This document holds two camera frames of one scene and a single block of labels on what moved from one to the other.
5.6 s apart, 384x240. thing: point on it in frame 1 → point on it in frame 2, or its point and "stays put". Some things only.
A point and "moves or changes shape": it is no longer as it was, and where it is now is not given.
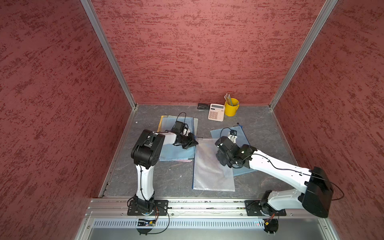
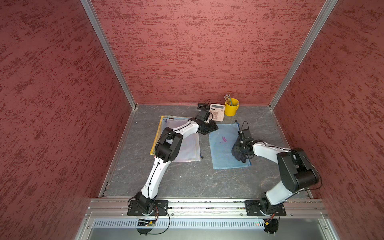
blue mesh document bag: x=242 y=140 moves or changes shape
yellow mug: x=230 y=110 stays put
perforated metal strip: x=176 y=224 stays put
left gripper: x=192 y=142 → x=213 y=126
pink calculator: x=216 y=112 stays put
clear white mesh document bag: x=209 y=173 → x=190 y=149
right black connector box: x=271 y=225 stays put
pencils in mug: x=228 y=99 stays put
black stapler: x=203 y=107 stays put
